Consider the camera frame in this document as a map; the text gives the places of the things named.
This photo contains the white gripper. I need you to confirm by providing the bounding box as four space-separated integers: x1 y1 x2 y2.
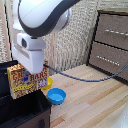
11 32 48 75

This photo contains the granola bars box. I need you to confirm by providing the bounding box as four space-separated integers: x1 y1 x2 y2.
6 60 50 100

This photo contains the yellow bowl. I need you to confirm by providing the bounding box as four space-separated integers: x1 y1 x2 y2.
41 76 55 91

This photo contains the blue plastic bowl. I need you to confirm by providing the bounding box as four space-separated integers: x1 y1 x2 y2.
47 87 67 106

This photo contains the beige woven curtain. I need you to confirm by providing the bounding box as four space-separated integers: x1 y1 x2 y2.
42 0 102 77

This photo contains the black storage case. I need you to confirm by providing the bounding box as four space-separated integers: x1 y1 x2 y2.
0 59 53 128

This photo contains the brown drawer cabinet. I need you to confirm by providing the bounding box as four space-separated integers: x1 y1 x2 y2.
86 9 128 83

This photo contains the black cable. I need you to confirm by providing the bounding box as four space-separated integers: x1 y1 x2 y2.
44 62 128 83

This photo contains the silver drawer handle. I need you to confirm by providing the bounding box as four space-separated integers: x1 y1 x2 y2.
95 55 122 67
104 28 128 37

